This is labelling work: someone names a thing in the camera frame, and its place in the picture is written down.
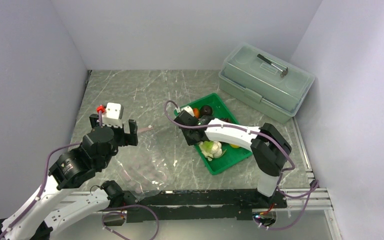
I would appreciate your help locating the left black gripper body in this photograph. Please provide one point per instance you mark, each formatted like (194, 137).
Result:
(121, 138)

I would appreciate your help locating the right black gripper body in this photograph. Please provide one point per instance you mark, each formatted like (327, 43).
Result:
(190, 139)

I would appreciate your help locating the clear zip top bag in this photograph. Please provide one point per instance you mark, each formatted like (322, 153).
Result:
(143, 170)

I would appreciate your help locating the green plastic tray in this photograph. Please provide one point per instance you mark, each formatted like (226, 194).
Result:
(232, 156)

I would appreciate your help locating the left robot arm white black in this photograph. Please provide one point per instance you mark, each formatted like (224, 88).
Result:
(40, 219)

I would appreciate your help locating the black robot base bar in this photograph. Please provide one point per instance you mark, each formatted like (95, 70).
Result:
(239, 204)

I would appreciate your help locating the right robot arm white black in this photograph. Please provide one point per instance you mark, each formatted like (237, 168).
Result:
(269, 148)

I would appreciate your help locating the red mango fruit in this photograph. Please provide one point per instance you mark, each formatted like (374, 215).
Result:
(196, 112)

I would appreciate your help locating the dark purple mangosteen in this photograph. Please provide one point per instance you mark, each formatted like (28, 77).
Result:
(206, 110)

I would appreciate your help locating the pale green lidded storage box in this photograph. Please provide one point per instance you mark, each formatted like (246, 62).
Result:
(264, 82)

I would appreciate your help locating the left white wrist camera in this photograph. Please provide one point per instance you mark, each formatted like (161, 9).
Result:
(110, 114)

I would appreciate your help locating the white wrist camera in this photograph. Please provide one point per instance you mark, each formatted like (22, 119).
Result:
(189, 110)
(110, 114)

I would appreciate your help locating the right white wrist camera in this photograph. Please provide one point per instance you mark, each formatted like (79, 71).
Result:
(189, 110)

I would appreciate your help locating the aluminium frame rail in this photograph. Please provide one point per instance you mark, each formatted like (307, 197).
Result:
(298, 201)

